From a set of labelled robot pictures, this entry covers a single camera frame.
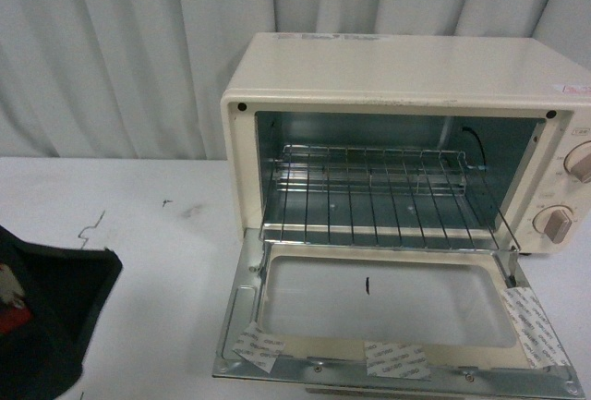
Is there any cream glass oven door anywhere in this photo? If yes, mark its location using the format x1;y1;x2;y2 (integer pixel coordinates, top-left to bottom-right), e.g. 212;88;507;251
212;229;584;399

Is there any cream Toshiba toaster oven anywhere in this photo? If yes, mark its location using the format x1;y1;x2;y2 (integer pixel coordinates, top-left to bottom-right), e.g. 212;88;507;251
221;33;590;254

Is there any lower beige oven knob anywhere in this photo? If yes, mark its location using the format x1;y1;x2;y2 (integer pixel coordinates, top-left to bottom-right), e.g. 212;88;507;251
533;205;573;244

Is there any beige oven knob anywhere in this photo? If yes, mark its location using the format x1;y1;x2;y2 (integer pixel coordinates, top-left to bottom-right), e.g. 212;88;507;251
564;141;591;184
533;205;573;244

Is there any upper beige oven knob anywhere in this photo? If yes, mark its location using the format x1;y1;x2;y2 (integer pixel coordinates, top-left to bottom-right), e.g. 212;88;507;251
564;141;591;184

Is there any white pleated curtain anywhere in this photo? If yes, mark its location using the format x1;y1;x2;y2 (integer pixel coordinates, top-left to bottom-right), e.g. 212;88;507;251
1;0;590;160

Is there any metal wire oven rack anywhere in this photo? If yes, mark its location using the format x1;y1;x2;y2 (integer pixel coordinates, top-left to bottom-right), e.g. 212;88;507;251
259;144;521;252

